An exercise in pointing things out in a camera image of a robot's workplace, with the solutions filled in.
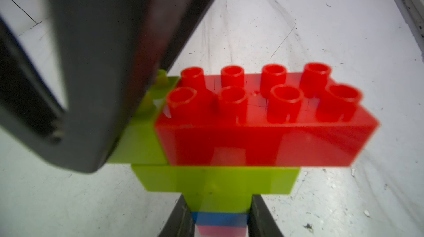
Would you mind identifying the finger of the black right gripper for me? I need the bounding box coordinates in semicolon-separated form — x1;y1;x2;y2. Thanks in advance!
1;0;214;173

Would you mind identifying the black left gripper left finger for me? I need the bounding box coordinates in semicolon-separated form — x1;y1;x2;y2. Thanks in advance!
158;195;195;237

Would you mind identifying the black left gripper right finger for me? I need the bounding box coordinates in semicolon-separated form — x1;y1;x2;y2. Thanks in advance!
247;195;284;237

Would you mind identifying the pink small lego brick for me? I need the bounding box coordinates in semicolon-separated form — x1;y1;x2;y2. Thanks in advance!
197;226;248;237

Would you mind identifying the lime small lego brick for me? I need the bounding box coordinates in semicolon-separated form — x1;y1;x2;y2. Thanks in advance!
108;69;180;165
182;193;252;213

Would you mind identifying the blue small lego brick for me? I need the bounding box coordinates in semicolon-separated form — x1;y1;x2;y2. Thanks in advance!
191;212;248;227

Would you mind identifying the lime long lego brick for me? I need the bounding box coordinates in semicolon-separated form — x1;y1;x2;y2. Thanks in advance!
131;164;300;195

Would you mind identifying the red lego brick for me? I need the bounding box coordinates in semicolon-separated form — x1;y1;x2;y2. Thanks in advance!
155;63;379;167

